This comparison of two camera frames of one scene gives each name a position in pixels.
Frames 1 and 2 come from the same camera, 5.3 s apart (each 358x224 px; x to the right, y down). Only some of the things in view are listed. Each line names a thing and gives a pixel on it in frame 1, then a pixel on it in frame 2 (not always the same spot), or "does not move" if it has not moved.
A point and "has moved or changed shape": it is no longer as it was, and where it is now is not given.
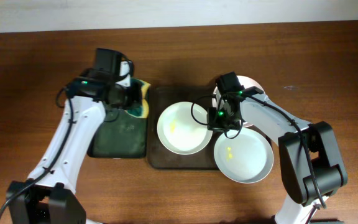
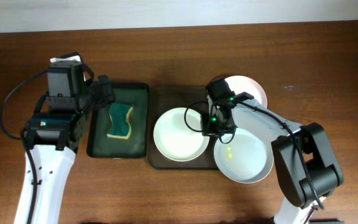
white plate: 179,131 has moved or changed shape
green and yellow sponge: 142,111 to 120,127
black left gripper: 135,96 to 100,94
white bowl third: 247,158 does not move
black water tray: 120,136 does not move
